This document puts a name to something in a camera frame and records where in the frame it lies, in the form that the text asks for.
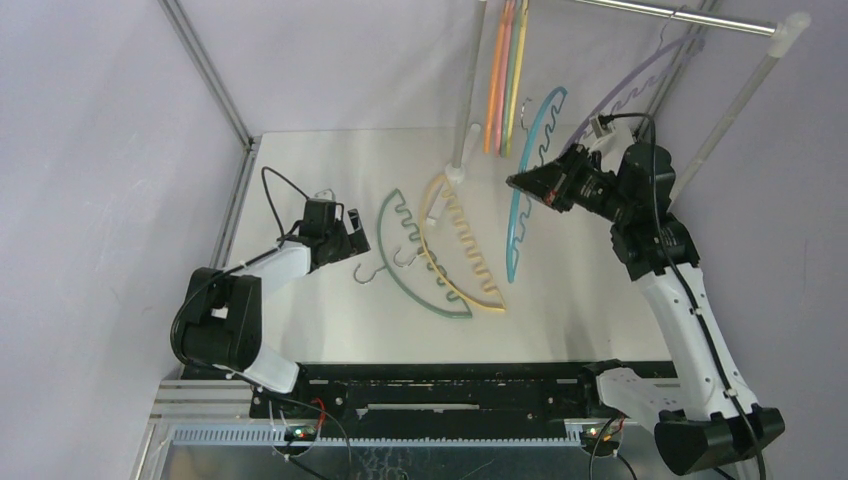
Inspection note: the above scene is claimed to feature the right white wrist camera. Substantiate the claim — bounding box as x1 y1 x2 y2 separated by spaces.
588 119 634 171

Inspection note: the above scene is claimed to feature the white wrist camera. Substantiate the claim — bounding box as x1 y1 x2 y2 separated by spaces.
588 119 634 171
314 189 336 201

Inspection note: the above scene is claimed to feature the left small circuit board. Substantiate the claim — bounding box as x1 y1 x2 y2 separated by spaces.
283 426 318 444

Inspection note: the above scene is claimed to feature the chrome clothes rack bar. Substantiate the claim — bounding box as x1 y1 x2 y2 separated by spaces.
576 0 782 38

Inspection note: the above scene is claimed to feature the white clothes rack left post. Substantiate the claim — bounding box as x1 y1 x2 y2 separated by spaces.
445 0 488 184

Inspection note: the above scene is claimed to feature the aluminium frame profile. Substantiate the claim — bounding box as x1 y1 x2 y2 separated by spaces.
131 1 259 479
632 0 773 480

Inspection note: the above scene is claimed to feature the white slotted cable duct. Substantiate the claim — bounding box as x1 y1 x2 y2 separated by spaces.
171 421 583 448

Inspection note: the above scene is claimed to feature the right small circuit board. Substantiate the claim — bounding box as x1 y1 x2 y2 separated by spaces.
580 427 612 444

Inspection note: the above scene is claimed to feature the right aluminium frame profile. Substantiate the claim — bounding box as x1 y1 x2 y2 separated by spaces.
632 0 773 480

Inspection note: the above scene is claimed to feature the pink plastic hanger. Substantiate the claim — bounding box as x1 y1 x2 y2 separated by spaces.
493 1 515 157

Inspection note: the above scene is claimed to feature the pale yellow plastic hanger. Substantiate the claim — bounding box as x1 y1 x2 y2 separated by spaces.
377 173 507 320

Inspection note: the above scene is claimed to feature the purple plastic hanger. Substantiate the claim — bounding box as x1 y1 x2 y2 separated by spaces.
564 20 706 148

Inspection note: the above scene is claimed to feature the left aluminium frame profile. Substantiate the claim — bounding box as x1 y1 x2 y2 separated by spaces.
131 1 259 479

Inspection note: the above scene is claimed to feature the teal plastic hanger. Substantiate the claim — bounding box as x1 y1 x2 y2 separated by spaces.
505 86 568 284

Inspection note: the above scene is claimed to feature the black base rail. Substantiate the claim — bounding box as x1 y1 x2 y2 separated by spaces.
180 360 690 442

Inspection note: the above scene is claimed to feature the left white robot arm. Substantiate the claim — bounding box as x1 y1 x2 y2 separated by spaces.
170 198 370 417

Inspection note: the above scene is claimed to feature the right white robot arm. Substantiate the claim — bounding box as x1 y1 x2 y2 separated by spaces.
506 143 785 476

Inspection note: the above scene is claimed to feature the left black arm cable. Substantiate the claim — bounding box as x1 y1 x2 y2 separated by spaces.
169 166 319 366

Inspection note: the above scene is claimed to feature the light green plastic hanger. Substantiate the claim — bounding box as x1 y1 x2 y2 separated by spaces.
498 1 523 158

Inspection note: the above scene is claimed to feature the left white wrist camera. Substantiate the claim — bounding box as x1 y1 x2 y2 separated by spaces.
314 189 336 201

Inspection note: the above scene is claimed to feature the small circuit board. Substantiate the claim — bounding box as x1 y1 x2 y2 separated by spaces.
580 427 612 444
283 426 318 444

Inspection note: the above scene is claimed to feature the orange plastic hanger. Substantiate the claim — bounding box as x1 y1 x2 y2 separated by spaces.
482 1 509 154

